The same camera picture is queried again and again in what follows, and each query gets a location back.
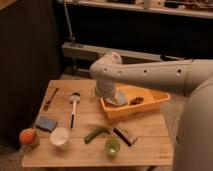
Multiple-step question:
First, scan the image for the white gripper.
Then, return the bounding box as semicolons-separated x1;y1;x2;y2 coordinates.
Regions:
95;80;128;106

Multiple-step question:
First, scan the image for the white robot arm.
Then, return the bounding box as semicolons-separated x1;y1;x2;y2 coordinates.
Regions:
90;52;213;171

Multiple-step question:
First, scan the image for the green plastic cup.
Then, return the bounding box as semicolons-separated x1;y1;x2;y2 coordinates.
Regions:
105;139;120;157

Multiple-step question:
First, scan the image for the white paper cup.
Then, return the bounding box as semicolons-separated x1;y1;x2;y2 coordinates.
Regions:
50;127;70;148

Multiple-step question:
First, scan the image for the dark red item in bin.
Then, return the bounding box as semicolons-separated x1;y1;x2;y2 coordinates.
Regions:
130;97;144;105

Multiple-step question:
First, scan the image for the orange plastic bin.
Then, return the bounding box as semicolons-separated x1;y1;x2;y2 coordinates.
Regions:
100;86;170;119

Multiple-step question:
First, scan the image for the green cucumber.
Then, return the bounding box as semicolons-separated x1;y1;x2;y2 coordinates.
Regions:
84;128;110;144

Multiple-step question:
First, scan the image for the dark brown rectangular block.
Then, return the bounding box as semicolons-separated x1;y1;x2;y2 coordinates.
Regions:
113;127;137;146

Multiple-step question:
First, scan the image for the grey metal case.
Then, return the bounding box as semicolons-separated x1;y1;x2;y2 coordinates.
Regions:
61;42;182;63

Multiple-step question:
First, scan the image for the dark wooden spatula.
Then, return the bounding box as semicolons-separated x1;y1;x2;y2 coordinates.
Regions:
43;88;59;111

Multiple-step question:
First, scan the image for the blue sponge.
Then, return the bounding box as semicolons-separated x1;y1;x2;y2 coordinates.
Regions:
36;116;58;132

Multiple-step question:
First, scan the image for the metal stand pole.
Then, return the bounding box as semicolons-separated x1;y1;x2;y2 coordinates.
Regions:
63;0;76;46

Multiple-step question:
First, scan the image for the orange peach fruit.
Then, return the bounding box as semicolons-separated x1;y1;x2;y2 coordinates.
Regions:
19;128;37;145

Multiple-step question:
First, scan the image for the wooden shelf with clutter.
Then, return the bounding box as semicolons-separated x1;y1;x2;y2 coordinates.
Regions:
56;0;213;19

